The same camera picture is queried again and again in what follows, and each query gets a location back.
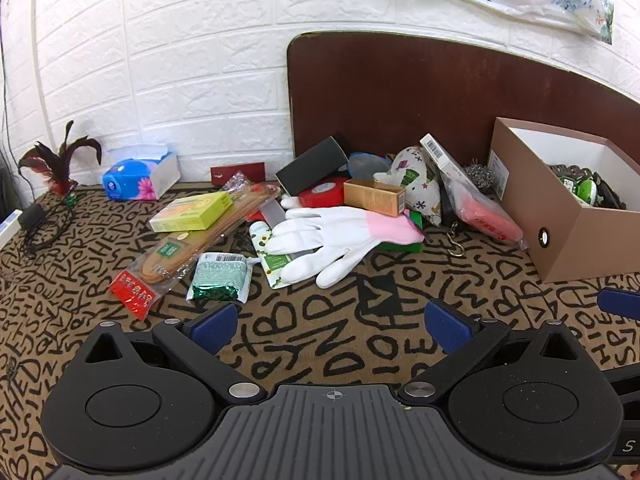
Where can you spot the white pink work glove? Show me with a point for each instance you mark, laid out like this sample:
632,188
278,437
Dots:
340,232

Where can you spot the dark red small box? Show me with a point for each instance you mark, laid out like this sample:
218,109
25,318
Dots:
240,172

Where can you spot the crumpled silver foil wrapper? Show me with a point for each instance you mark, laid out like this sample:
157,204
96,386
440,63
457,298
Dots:
236,181

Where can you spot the white box with barcode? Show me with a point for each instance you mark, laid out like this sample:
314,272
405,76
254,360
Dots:
440,155

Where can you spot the letter-print brown tablecloth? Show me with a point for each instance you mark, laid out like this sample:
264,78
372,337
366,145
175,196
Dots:
320,320

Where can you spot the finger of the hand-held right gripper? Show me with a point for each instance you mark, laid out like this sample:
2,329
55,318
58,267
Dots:
620,304

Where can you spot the red black feather toy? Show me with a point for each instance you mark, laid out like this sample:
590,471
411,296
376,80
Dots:
57,165

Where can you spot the white printed fabric pouch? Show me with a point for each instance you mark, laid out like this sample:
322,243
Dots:
417,180

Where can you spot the yellow green flat box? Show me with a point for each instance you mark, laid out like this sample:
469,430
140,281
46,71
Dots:
192,210

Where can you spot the green white ball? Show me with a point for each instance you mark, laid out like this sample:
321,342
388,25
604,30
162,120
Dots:
585,192

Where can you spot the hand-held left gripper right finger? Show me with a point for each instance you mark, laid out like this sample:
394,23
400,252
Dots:
446,327

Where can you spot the clear bag with pink item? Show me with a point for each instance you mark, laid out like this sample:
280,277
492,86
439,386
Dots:
482,215

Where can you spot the black rectangular box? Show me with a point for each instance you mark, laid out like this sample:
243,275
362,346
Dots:
310,165

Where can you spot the brown cardboard box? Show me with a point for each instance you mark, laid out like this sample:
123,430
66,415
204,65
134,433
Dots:
575,240

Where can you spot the black woven basket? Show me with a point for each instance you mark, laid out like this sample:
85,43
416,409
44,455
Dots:
607,192

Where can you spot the white blue flat box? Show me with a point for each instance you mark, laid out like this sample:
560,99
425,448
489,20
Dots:
9,227

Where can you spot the blue plastic lid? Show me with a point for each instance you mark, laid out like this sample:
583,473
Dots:
367,165

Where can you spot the white green leaf-print packet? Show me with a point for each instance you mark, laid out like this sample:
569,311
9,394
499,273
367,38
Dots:
261,252

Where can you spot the dark brown wooden board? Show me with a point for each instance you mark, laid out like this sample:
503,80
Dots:
400,95

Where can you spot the green foil packet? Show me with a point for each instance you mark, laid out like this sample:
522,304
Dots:
220,277

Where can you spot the red round tape tin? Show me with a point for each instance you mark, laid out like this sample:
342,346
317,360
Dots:
325,192

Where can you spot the small golden carton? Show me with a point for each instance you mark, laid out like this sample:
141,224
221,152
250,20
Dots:
372,197

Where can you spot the blue tissue pack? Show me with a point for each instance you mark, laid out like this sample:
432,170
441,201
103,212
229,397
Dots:
135,177

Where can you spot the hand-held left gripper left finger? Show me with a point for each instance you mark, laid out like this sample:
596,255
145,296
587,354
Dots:
212,329

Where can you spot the steel wool scourer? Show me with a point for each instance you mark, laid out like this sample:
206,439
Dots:
480,175

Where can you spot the brown insoles in plastic pack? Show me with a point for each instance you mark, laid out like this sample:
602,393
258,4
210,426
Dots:
175,255

